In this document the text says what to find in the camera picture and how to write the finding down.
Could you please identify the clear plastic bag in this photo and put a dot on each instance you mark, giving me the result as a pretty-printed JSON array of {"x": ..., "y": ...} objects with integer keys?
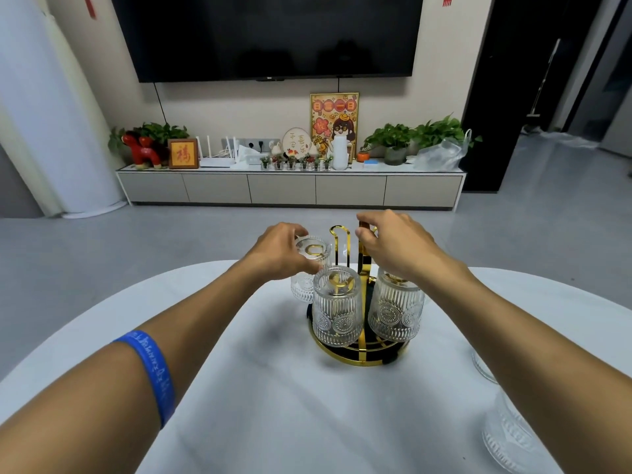
[{"x": 442, "y": 155}]

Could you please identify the blue rubber wristband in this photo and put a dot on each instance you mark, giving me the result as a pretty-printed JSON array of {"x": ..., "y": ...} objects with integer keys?
[{"x": 150, "y": 372}]

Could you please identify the wooden framed red picture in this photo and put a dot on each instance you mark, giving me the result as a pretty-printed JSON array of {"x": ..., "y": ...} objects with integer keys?
[{"x": 183, "y": 153}]

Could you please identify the person's left hand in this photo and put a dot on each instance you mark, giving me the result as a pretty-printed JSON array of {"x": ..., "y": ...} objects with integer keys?
[{"x": 276, "y": 251}]

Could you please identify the white wall power outlet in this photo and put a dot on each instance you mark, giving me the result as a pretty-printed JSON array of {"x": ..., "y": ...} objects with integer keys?
[{"x": 259, "y": 143}]

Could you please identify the round embroidered plaque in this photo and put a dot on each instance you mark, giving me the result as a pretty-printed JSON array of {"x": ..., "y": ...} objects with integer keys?
[{"x": 296, "y": 143}]

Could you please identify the white tower air conditioner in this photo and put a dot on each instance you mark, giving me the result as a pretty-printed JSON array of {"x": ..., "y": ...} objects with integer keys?
[{"x": 49, "y": 103}]

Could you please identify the green plant in glass pot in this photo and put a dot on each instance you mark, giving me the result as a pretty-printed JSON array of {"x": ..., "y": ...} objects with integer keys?
[{"x": 393, "y": 140}]

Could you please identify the white mop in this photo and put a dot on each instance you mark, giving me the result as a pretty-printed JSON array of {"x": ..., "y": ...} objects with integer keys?
[{"x": 540, "y": 88}]

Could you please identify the white television cabinet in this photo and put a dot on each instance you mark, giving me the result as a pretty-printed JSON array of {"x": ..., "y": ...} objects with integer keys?
[{"x": 291, "y": 188}]

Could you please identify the person's right forearm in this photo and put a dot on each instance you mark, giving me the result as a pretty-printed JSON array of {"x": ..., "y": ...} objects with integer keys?
[{"x": 533, "y": 360}]

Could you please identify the person's right thumb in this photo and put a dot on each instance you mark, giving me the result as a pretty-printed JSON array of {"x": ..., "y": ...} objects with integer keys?
[{"x": 364, "y": 240}]

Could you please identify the green leafy potted plant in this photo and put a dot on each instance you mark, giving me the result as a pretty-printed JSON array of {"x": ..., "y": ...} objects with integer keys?
[{"x": 160, "y": 133}]

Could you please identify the person's left forearm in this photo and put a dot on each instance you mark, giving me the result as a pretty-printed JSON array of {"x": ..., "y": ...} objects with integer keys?
[{"x": 133, "y": 370}]

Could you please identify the black flat television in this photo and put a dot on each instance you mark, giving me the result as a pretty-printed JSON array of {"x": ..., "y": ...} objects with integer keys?
[{"x": 266, "y": 34}]

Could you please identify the green trailing potted plant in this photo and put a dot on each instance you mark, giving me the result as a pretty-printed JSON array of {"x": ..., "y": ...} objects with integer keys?
[{"x": 439, "y": 129}]

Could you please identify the clear embossed drinking glass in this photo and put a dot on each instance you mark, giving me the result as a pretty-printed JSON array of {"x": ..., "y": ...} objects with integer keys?
[
  {"x": 508, "y": 439},
  {"x": 307, "y": 286},
  {"x": 337, "y": 310},
  {"x": 395, "y": 310},
  {"x": 483, "y": 367}
]

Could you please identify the person's right hand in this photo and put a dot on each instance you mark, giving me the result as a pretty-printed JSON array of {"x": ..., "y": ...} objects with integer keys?
[{"x": 402, "y": 244}]

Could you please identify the white tissue box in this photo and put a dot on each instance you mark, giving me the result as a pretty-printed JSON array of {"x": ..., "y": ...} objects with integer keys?
[{"x": 246, "y": 157}]

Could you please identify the person's left thumb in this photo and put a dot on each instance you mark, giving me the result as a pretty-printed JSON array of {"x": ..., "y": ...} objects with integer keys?
[{"x": 305, "y": 267}]

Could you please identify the gold cup rack stand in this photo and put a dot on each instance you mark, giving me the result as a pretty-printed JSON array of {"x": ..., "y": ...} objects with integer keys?
[{"x": 363, "y": 352}]

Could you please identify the framed cartoon poster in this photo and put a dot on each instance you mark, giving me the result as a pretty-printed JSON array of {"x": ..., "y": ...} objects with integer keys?
[{"x": 326, "y": 113}]

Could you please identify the white thermos jug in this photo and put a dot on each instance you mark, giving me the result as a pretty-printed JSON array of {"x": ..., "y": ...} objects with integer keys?
[{"x": 340, "y": 152}]

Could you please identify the small orange pot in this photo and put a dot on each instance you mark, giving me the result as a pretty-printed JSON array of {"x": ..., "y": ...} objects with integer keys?
[{"x": 363, "y": 156}]

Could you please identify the row of tiny potted plants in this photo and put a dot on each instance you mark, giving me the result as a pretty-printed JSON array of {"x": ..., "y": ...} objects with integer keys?
[{"x": 296, "y": 163}]

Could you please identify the red horse figurine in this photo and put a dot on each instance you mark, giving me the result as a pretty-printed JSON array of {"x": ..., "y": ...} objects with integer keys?
[{"x": 140, "y": 150}]

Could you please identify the white antenna router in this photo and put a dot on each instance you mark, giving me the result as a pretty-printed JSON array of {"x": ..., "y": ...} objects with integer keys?
[{"x": 216, "y": 158}]

